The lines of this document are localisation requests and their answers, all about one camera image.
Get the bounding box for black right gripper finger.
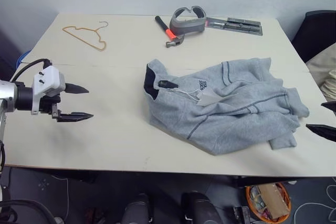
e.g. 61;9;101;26
320;101;336;116
305;123;336;142

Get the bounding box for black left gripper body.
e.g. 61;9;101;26
38;92;64;120

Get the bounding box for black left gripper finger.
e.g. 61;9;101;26
64;82;90;95
56;112;95;123

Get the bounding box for beige cloth pile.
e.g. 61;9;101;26
305;46;336;102

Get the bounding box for black chair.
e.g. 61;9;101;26
291;10;336;63

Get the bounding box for grey zip sweater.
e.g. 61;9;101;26
143;57;311;156

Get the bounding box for orange basket with clutter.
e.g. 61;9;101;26
245;182;292;222

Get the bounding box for dark rounded shape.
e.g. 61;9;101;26
122;192;153;224
181;190;224;224

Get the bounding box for white hang tag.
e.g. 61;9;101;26
195;90;224;107

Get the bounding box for packaged screwdriver set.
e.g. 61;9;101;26
204;16;264;37

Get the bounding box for grey safety goggles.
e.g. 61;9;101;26
169;5;208;35

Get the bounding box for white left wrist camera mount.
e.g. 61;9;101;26
30;66;66;116

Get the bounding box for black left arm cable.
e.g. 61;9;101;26
9;58;54;83

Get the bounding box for gold wire clothes hanger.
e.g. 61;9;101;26
61;20;109;52

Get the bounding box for white floor cable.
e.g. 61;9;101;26
290;178;336;224

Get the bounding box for black floor cable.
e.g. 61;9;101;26
0;198;57;224

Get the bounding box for claw hammer orange black handle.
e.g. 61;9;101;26
154;15;186;49

